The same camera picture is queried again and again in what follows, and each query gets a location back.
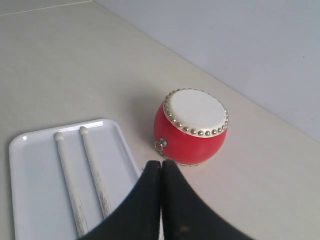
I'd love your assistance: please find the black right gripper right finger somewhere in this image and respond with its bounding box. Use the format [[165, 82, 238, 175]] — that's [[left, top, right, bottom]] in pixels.
[[161, 160, 251, 240]]

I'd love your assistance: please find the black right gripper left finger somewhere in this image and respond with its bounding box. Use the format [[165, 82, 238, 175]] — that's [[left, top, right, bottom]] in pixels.
[[81, 160, 161, 240]]

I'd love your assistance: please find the white drumstick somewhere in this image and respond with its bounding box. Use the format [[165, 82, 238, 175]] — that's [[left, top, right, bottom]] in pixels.
[[79, 126, 113, 219], [54, 132, 88, 238]]

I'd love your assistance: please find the small red drum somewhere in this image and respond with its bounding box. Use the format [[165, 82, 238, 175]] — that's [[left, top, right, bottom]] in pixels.
[[153, 88, 229, 166]]

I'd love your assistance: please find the white plastic tray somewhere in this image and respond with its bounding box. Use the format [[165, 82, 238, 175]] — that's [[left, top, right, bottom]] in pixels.
[[9, 119, 141, 240]]

